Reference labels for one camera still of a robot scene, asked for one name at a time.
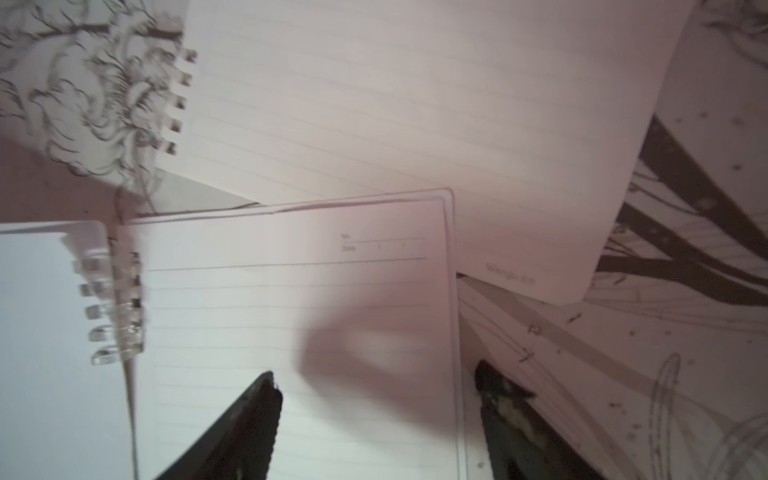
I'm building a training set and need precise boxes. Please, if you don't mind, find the torn white lined page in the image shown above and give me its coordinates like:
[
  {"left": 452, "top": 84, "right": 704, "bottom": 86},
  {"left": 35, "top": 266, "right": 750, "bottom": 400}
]
[{"left": 156, "top": 1, "right": 693, "bottom": 305}]

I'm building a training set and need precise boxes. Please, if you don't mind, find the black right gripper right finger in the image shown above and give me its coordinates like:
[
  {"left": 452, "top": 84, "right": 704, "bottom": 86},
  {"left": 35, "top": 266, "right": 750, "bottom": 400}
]
[{"left": 474, "top": 360, "right": 604, "bottom": 480}]

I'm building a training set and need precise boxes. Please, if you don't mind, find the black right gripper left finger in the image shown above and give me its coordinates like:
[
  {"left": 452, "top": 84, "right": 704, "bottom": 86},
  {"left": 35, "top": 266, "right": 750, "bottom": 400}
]
[{"left": 159, "top": 371, "right": 283, "bottom": 480}]

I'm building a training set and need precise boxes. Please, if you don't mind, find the spiral notebook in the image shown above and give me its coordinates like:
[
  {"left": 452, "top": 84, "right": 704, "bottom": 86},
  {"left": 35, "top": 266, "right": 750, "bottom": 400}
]
[{"left": 1, "top": 189, "right": 467, "bottom": 479}]

